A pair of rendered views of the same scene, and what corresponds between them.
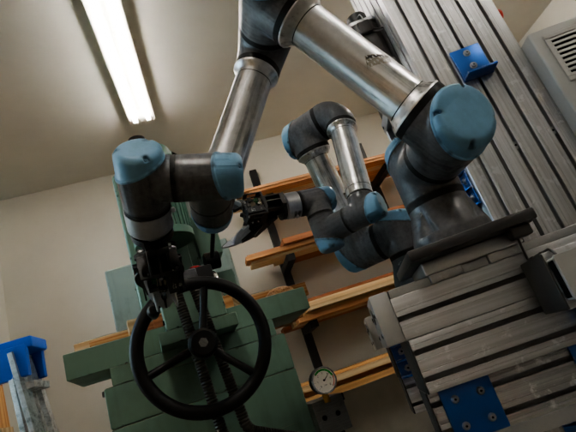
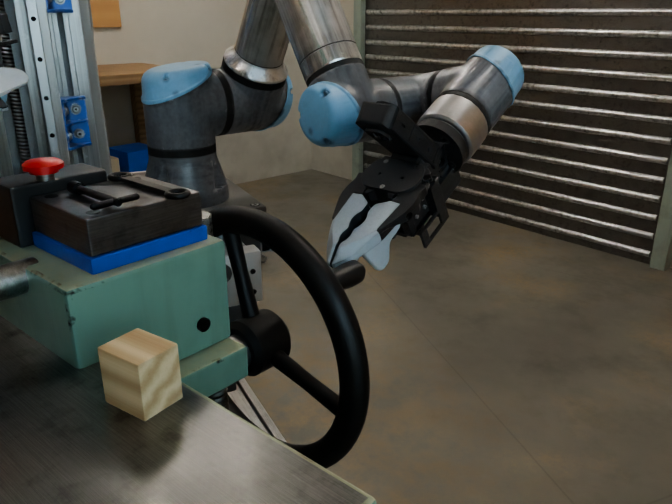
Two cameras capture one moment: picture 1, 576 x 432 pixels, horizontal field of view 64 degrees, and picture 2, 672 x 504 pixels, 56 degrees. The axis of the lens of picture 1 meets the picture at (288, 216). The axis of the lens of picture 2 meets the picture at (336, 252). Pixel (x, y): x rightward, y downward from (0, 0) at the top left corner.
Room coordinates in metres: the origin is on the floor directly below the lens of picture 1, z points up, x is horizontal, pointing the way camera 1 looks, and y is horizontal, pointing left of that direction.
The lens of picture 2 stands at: (1.17, 0.80, 1.13)
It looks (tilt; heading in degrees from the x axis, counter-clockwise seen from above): 21 degrees down; 241
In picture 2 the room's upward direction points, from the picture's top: straight up
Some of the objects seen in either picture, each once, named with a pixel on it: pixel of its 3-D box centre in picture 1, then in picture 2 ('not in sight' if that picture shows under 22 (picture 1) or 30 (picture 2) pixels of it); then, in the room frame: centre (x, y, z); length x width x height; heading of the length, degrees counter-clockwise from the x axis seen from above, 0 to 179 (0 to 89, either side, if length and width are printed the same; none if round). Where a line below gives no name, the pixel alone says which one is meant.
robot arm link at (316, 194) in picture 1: (315, 201); not in sight; (1.25, -0.09, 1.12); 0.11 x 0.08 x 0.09; 110
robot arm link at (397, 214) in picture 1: (397, 231); not in sight; (1.38, -0.30, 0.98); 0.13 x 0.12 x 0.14; 61
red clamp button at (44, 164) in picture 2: not in sight; (43, 165); (1.14, 0.27, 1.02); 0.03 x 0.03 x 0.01
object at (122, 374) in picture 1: (195, 356); not in sight; (1.23, 0.35, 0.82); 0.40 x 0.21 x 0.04; 110
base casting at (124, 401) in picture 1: (198, 385); not in sight; (1.40, 0.41, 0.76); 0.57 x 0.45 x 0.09; 20
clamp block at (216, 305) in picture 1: (191, 309); (110, 292); (1.10, 0.30, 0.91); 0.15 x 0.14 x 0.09; 110
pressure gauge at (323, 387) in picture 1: (323, 384); not in sight; (1.17, 0.05, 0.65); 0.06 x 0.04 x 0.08; 110
